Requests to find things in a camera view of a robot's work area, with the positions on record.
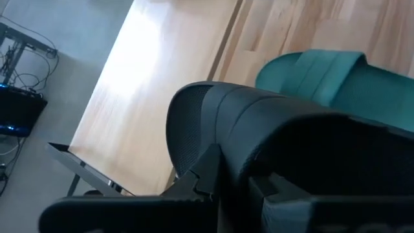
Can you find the black computer with blue lights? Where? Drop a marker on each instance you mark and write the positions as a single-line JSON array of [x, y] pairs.
[[19, 110]]

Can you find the black metal stand frame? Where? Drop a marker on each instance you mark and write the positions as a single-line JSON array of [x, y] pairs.
[[29, 42]]

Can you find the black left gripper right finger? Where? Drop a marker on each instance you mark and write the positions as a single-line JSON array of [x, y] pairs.
[[323, 213]]

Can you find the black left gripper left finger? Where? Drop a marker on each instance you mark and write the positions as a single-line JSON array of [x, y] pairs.
[[145, 213]]

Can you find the teal plastic container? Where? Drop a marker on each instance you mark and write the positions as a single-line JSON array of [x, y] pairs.
[[355, 84]]

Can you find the black rubber slide sandal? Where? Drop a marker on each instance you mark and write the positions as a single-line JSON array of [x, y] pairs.
[[258, 113]]

